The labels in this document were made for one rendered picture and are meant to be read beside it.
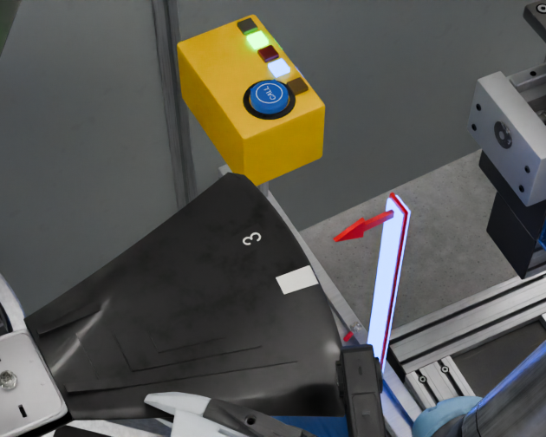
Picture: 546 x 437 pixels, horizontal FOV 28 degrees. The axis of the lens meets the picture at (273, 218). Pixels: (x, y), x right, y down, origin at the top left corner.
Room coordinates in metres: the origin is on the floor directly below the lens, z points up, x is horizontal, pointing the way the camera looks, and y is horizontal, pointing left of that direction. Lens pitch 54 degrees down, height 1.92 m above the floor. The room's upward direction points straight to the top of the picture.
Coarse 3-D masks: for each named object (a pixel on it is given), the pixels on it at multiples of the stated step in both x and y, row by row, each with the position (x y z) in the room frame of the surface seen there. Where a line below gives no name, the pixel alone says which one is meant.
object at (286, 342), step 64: (256, 192) 0.56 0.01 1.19; (128, 256) 0.50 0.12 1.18; (192, 256) 0.50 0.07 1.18; (256, 256) 0.50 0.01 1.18; (64, 320) 0.43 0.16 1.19; (128, 320) 0.44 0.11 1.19; (192, 320) 0.44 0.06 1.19; (256, 320) 0.44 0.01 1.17; (320, 320) 0.45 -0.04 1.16; (64, 384) 0.37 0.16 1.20; (128, 384) 0.38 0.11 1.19; (192, 384) 0.38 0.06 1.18; (256, 384) 0.39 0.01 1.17; (320, 384) 0.40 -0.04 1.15
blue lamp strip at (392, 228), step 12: (396, 216) 0.54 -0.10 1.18; (384, 228) 0.55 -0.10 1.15; (396, 228) 0.54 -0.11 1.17; (384, 240) 0.55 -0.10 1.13; (396, 240) 0.54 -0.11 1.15; (384, 252) 0.55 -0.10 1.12; (396, 252) 0.54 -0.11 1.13; (384, 264) 0.55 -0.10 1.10; (384, 276) 0.54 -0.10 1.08; (384, 288) 0.54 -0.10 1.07; (384, 300) 0.54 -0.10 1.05; (372, 312) 0.55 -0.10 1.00; (384, 312) 0.54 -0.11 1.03; (372, 324) 0.55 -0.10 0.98; (384, 324) 0.54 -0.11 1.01; (372, 336) 0.55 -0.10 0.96
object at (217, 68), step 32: (224, 32) 0.87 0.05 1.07; (256, 32) 0.87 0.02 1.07; (192, 64) 0.82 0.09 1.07; (224, 64) 0.82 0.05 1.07; (256, 64) 0.82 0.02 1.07; (288, 64) 0.82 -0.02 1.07; (192, 96) 0.83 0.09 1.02; (224, 96) 0.78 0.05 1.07; (224, 128) 0.75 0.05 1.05; (256, 128) 0.73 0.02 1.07; (288, 128) 0.74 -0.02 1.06; (320, 128) 0.76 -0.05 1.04; (224, 160) 0.76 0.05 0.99; (256, 160) 0.72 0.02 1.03; (288, 160) 0.74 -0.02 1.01
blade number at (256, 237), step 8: (256, 224) 0.53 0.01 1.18; (240, 232) 0.52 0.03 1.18; (248, 232) 0.52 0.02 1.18; (256, 232) 0.52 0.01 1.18; (264, 232) 0.52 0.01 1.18; (240, 240) 0.52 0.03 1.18; (248, 240) 0.52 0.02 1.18; (256, 240) 0.52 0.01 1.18; (264, 240) 0.52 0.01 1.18; (240, 248) 0.51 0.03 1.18; (248, 248) 0.51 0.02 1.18; (256, 248) 0.51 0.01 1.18
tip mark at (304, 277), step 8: (296, 272) 0.49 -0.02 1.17; (304, 272) 0.49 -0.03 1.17; (312, 272) 0.49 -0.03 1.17; (280, 280) 0.48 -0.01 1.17; (288, 280) 0.48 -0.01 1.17; (296, 280) 0.48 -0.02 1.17; (304, 280) 0.48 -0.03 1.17; (312, 280) 0.48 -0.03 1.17; (288, 288) 0.48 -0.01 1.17; (296, 288) 0.48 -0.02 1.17
